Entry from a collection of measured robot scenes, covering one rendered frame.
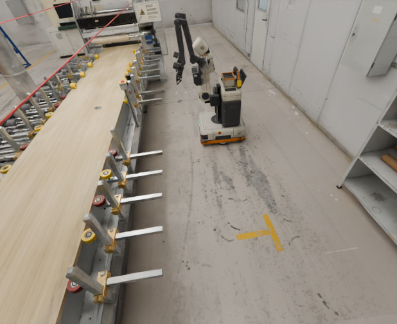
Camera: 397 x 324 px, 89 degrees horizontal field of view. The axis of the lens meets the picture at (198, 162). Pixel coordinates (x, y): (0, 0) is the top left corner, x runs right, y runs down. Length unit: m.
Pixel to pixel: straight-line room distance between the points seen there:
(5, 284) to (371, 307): 2.39
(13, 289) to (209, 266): 1.36
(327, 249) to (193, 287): 1.27
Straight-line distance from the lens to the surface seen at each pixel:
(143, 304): 2.09
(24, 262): 1.53
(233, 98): 2.76
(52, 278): 1.38
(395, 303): 2.40
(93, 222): 1.17
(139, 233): 1.34
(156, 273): 1.21
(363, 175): 2.93
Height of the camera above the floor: 1.96
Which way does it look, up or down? 43 degrees down
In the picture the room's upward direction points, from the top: 7 degrees counter-clockwise
